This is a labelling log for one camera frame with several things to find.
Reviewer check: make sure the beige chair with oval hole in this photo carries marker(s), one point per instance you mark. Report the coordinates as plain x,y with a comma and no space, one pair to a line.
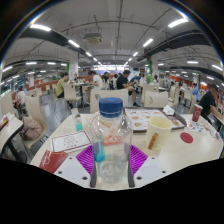
156,99
111,93

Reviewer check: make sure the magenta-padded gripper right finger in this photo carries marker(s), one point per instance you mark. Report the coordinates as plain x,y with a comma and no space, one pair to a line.
138,160

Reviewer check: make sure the ceiling strip lights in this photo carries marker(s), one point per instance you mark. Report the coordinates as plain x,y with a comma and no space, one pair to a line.
177,22

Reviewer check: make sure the neighbouring white table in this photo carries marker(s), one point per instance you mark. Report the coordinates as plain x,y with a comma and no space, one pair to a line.
10,128

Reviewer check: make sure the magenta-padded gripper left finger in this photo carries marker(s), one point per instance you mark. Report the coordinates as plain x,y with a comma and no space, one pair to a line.
85,160

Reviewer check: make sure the group of beige chairs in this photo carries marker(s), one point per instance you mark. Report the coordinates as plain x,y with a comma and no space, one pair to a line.
71,93

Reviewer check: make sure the small teal sanitizer bottle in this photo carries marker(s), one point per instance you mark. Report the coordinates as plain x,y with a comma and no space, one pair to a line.
77,121

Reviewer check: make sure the brown food tray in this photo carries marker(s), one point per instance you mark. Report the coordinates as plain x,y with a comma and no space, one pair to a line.
140,118

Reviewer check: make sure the clear blue-capped water bottle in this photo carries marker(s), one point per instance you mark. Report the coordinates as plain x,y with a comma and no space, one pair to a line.
111,150

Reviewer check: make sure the red paper cup white lid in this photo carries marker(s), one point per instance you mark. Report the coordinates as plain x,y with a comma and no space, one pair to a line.
197,113

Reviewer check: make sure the white card with red border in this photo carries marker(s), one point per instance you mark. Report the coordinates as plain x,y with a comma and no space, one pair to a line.
70,141

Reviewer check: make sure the flat round red coaster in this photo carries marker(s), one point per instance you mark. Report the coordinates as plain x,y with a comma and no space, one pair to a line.
186,137

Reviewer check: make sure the clear bag of fries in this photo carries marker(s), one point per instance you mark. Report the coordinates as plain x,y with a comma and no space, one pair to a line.
87,122

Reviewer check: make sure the red pouch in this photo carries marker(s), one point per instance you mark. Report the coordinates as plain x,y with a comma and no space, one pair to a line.
52,160

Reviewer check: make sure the person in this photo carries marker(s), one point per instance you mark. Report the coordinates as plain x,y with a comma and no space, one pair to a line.
60,87
97,81
21,97
208,101
121,81

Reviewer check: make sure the crumpled white napkin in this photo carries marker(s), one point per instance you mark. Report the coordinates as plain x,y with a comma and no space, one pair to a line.
168,110

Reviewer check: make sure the pink backpack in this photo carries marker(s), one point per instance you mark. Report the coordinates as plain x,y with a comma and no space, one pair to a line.
31,129

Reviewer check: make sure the ceiling air conditioner unit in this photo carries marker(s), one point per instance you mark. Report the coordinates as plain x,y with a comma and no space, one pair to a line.
92,38

